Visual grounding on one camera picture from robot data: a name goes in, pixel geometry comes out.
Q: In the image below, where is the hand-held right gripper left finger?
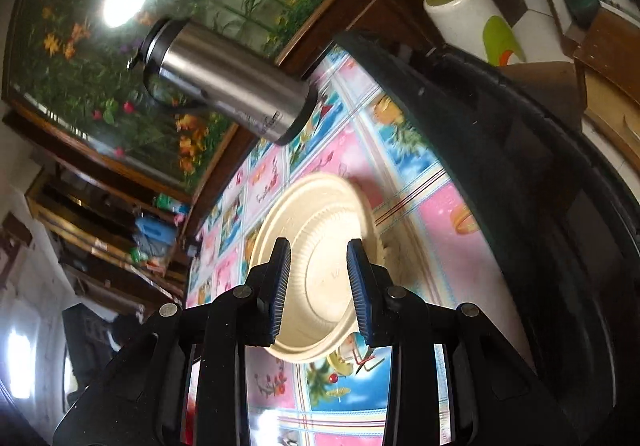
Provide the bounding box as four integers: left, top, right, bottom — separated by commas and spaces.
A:
52, 237, 292, 446

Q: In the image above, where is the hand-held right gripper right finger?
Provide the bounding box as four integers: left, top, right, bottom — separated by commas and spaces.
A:
346, 238, 581, 446

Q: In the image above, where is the cream plastic bowl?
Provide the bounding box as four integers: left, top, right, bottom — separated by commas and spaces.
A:
247, 173, 387, 365
372, 221, 403, 287

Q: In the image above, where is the blue thermos bottle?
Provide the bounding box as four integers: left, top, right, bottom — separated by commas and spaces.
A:
134, 216, 176, 247

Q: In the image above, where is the green white bottle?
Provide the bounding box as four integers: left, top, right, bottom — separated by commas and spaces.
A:
155, 193, 191, 217

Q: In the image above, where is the stainless steel thermos kettle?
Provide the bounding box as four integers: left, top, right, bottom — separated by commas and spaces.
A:
127, 18, 322, 147

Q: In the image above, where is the white cylindrical bin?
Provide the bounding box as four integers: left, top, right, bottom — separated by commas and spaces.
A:
423, 0, 527, 70

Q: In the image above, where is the flower mural panel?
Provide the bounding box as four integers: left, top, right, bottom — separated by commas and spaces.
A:
4, 0, 358, 194

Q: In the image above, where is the low wooden drawer cabinet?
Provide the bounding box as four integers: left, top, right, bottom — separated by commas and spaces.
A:
562, 6, 640, 161

